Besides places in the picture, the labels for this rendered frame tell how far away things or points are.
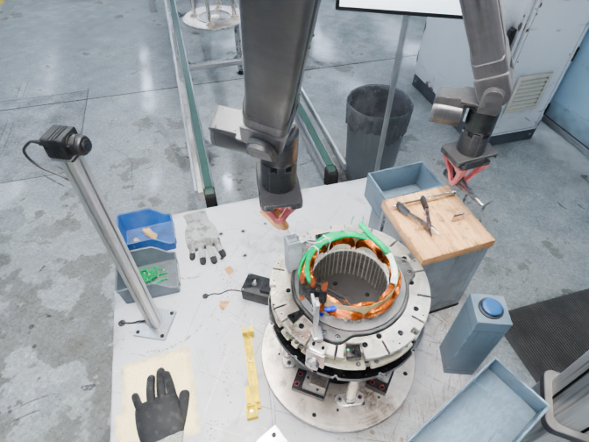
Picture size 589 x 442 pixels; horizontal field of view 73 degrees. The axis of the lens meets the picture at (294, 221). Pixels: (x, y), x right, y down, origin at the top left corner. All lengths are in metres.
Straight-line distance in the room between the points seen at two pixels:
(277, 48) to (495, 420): 0.71
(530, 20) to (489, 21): 2.07
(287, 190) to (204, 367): 0.60
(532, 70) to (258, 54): 2.78
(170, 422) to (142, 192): 1.94
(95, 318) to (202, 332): 1.17
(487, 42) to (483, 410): 0.63
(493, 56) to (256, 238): 0.84
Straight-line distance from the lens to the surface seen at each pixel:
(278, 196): 0.63
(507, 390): 0.88
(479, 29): 0.78
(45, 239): 2.73
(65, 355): 2.21
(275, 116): 0.45
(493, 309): 0.93
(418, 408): 1.08
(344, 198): 1.44
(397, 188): 1.20
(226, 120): 0.59
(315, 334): 0.73
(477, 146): 0.91
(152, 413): 1.06
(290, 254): 0.78
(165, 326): 1.17
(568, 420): 1.00
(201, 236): 1.31
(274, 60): 0.35
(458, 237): 1.00
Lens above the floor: 1.77
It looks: 47 degrees down
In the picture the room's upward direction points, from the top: straight up
